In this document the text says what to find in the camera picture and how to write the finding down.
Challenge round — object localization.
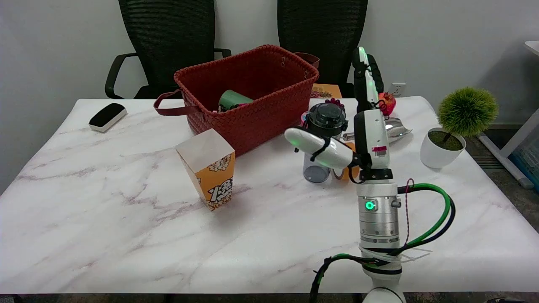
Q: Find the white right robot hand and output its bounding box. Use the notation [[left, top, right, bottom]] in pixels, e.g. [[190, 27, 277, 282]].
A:
[[284, 46, 395, 182]]

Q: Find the orange white popcorn box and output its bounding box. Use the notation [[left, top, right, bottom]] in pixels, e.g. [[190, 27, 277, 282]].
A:
[[175, 128, 236, 212]]

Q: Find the flat orange printed box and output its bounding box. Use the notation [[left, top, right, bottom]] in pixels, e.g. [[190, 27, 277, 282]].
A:
[[311, 83, 343, 99]]

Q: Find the shiny metal scoop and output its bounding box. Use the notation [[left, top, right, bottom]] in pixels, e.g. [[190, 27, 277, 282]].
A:
[[342, 117, 413, 145]]

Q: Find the red pomegranate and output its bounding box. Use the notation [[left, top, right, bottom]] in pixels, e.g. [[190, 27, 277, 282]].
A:
[[378, 92, 397, 117]]

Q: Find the orange tape roll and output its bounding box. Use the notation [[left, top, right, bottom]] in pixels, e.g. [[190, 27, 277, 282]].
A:
[[332, 142, 361, 181]]

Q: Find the grey bottle with black lid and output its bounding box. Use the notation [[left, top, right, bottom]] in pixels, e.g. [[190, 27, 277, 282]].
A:
[[301, 102, 349, 184]]

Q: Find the green ball plant white pot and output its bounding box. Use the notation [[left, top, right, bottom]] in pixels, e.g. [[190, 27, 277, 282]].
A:
[[420, 87, 499, 170]]

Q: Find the red woven basket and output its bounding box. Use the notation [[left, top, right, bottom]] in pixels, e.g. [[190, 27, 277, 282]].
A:
[[153, 44, 320, 157]]

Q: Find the black mesh office chair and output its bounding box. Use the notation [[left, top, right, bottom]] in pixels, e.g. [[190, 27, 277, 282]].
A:
[[104, 0, 232, 100], [277, 0, 369, 98]]

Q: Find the green plastic cup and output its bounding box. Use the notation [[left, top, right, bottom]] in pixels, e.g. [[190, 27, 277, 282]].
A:
[[218, 90, 254, 112]]

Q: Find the black white board eraser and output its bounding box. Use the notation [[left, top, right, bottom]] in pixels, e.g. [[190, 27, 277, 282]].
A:
[[88, 103, 128, 133]]

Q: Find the thin red black twisted wire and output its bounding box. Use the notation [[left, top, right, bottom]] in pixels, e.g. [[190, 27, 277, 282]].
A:
[[404, 178, 416, 247]]

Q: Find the green robot cable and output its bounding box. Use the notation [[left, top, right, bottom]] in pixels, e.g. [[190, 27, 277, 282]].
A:
[[315, 183, 452, 303]]

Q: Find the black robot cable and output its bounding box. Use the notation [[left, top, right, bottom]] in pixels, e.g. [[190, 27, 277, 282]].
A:
[[309, 185, 456, 303]]

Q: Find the white cable tie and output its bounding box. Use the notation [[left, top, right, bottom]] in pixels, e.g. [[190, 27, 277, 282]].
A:
[[360, 247, 433, 265]]

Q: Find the white desk frame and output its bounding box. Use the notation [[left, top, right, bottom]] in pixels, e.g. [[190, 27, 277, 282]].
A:
[[478, 41, 539, 190]]

